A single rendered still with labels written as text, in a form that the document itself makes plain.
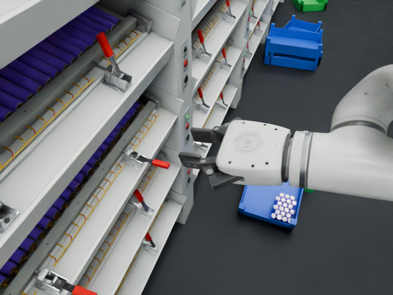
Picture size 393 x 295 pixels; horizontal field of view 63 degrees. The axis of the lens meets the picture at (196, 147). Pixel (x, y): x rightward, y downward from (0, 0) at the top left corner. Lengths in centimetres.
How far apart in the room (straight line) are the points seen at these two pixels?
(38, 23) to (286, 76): 166
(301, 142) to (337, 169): 6
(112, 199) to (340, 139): 41
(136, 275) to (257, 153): 60
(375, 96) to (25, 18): 42
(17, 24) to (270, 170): 35
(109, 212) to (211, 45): 64
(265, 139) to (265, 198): 76
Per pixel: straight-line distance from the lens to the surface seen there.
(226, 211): 123
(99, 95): 53
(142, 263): 99
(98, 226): 61
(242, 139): 50
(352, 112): 51
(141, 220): 83
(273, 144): 49
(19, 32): 36
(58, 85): 51
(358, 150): 47
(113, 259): 79
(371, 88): 49
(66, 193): 62
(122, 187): 65
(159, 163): 64
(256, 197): 124
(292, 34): 213
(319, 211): 131
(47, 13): 38
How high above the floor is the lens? 103
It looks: 46 degrees down
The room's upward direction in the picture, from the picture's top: straight up
